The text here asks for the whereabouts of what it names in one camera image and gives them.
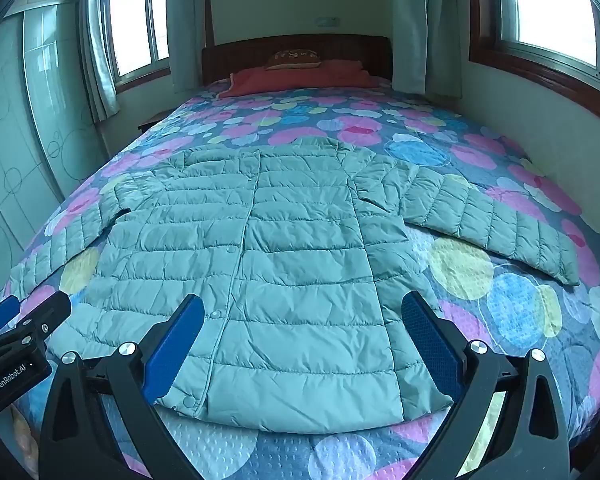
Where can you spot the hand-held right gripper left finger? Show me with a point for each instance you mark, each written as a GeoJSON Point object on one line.
{"type": "Point", "coordinates": [175, 352]}

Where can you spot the window beside wardrobe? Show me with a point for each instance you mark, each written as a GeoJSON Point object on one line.
{"type": "Point", "coordinates": [135, 20]}

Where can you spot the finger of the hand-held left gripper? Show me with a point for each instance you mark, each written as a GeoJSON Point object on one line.
{"type": "Point", "coordinates": [0, 314]}
{"type": "Point", "coordinates": [47, 317]}

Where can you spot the white wall socket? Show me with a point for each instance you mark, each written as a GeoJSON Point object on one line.
{"type": "Point", "coordinates": [327, 21]}

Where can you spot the red folded blanket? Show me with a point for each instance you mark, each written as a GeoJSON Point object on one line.
{"type": "Point", "coordinates": [305, 79]}

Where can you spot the glass-door wardrobe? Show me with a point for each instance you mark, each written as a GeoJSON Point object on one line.
{"type": "Point", "coordinates": [20, 135]}

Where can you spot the dark wooden headboard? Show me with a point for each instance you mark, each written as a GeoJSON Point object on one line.
{"type": "Point", "coordinates": [360, 47]}

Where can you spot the light green puffer jacket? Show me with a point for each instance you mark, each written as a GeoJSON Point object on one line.
{"type": "Point", "coordinates": [280, 260]}

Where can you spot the wooden nightstand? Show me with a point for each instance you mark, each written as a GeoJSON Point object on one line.
{"type": "Point", "coordinates": [152, 120]}

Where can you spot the pale green curtain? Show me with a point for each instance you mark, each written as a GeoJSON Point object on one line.
{"type": "Point", "coordinates": [420, 25]}
{"type": "Point", "coordinates": [185, 25]}
{"type": "Point", "coordinates": [100, 95]}

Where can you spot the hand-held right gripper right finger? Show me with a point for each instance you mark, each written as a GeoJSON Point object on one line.
{"type": "Point", "coordinates": [432, 347]}

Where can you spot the wide wooden-framed window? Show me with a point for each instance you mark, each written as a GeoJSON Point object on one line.
{"type": "Point", "coordinates": [545, 5]}

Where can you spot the dotted colourful bedspread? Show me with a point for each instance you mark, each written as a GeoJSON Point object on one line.
{"type": "Point", "coordinates": [460, 265]}

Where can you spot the brown cushion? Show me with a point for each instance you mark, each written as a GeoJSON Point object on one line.
{"type": "Point", "coordinates": [292, 58]}

